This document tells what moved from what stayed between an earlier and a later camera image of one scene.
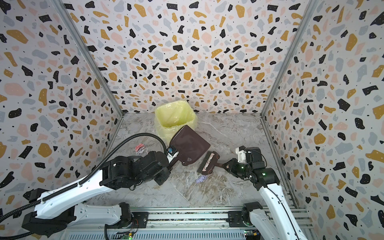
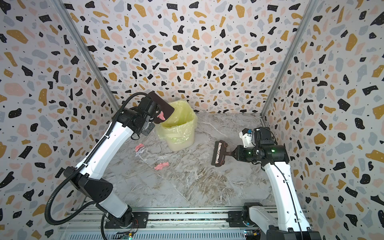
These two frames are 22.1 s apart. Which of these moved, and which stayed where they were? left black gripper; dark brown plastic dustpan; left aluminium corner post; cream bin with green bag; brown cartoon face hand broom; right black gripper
Moved: left black gripper; right black gripper; dark brown plastic dustpan; brown cartoon face hand broom
Stayed: cream bin with green bag; left aluminium corner post
